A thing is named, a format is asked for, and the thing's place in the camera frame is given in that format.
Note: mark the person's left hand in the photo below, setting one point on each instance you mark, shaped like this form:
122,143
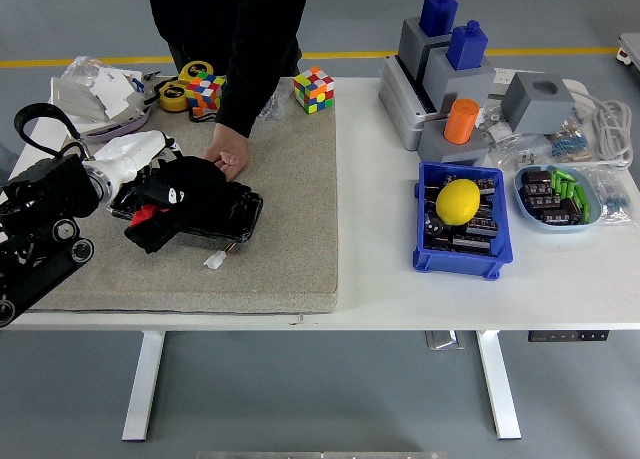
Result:
231,151

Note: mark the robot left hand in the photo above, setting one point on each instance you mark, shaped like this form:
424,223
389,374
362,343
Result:
130,154

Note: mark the black rag with red tag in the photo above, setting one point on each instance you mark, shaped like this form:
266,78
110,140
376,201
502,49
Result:
200,179

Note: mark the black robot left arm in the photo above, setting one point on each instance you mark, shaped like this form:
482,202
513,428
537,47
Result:
45,184

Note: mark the person's left forearm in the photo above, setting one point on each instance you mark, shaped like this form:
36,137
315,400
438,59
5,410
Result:
250,99

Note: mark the black table control panel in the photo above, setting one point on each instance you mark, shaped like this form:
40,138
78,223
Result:
567,336

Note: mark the purple-rimmed white plate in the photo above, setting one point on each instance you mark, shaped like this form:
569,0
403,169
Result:
125,128

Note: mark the small clear bag of screws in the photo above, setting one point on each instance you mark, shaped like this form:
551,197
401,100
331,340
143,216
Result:
274,106

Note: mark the colourful puzzle cube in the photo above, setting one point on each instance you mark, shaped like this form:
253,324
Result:
205,94
314,90

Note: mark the white torn cardboard sheet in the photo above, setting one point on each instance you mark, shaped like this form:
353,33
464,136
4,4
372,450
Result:
117,91

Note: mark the small black clip tool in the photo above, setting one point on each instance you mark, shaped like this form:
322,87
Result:
150,91

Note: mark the yellow tape measure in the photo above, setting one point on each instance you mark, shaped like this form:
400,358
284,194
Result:
195,70
173,95

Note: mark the grey-brown mat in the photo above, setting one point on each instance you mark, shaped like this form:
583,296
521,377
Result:
290,204

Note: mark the crumpled clear plastic bag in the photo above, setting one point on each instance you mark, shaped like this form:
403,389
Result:
85,66

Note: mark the person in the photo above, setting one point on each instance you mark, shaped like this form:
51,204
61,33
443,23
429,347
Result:
225,19

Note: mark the light grey junction box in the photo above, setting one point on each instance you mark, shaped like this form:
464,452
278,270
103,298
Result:
395,99

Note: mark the low grey block holder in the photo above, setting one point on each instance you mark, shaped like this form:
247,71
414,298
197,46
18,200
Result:
435,146

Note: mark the black cylindrical capacitor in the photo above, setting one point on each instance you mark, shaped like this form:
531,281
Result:
484,227
434,225
472,244

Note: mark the white table leg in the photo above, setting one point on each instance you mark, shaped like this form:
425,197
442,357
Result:
500,384
142,384

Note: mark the yellow lemon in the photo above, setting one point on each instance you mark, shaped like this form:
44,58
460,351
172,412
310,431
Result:
457,201

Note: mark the orange cylinder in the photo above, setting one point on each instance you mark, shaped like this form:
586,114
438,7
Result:
461,121

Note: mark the blue bottle-shaped block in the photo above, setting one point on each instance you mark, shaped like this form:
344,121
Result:
467,46
439,11

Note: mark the blue plastic bin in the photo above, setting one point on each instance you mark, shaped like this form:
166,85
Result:
455,266

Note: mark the clear bag of white parts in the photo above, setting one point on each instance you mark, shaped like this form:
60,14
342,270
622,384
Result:
497,126

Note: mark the white power strip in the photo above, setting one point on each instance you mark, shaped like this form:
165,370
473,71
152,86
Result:
502,81

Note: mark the clear bag with white plug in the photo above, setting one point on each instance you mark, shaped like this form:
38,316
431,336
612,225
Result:
520,151

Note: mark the grey block with round hole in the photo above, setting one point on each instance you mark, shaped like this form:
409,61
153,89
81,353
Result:
530,111

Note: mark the dark brown capacitor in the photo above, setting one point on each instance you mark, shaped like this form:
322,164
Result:
561,217
536,189
536,177
544,202

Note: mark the green battery cell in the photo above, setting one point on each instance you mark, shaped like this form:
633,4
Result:
554,179
580,197
586,212

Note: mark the light blue oval dish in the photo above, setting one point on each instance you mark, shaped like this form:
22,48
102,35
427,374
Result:
555,229

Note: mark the clear bag of blue resistors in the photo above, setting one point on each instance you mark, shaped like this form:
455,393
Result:
570,144
607,199

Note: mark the white cart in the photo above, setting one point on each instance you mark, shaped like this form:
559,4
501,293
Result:
631,51

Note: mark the silver metal bracket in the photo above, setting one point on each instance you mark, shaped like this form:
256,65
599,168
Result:
445,340

